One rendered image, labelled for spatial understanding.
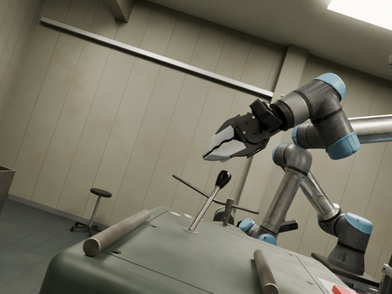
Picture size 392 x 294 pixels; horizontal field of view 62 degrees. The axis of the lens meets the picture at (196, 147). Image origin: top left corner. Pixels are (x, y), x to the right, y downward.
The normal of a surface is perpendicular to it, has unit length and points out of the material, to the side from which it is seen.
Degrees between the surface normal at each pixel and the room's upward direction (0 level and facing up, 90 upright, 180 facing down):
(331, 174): 90
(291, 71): 90
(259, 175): 90
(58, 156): 90
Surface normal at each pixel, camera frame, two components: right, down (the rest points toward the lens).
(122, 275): 0.23, -0.88
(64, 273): -0.06, -0.22
